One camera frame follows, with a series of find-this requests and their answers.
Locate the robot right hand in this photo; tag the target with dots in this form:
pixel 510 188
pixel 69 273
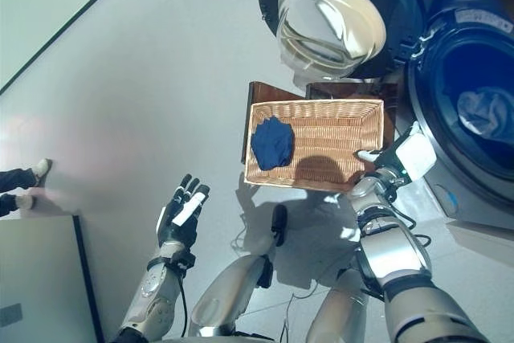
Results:
pixel 409 154

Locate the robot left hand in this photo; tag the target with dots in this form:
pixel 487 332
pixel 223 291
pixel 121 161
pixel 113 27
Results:
pixel 180 218

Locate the white garment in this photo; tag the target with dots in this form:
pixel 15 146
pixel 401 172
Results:
pixel 484 114

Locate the blue garment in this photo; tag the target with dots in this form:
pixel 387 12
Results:
pixel 273 144

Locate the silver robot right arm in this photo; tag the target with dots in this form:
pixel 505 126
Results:
pixel 397 254

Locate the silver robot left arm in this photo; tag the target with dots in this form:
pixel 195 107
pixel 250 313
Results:
pixel 156 287

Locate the grey front-load washing machine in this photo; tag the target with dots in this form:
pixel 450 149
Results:
pixel 462 118

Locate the silver robot left leg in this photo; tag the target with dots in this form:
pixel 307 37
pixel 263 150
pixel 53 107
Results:
pixel 237 278

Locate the silver robot leg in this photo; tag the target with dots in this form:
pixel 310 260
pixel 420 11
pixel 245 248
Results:
pixel 337 307
pixel 237 278

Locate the rectangular wicker laundry basket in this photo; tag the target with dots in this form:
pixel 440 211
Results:
pixel 321 126

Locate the grey robot torso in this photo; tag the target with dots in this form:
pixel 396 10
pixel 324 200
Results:
pixel 233 338

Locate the brown wooden stool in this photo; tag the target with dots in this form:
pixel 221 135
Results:
pixel 257 92

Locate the round glass washer door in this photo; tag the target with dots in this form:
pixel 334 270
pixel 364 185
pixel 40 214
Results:
pixel 333 17

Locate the person in black trousers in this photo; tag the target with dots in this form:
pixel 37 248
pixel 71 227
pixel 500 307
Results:
pixel 20 186

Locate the silver robot right leg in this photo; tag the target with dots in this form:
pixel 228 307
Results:
pixel 337 307

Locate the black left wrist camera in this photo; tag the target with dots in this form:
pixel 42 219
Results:
pixel 186 260

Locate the grey wall outlet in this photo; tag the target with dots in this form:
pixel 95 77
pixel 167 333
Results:
pixel 10 313

